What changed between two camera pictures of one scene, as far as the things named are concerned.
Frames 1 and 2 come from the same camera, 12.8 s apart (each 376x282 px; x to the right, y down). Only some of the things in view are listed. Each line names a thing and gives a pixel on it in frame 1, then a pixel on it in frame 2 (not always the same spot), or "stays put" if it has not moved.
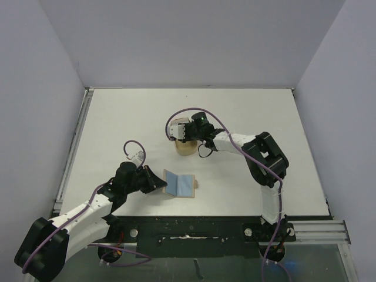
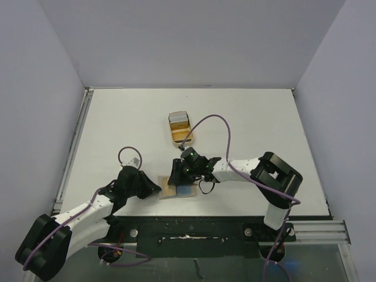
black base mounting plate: [196, 237] stays put
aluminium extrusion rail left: [88, 94] stays put
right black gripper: [187, 131] -> [177, 171]
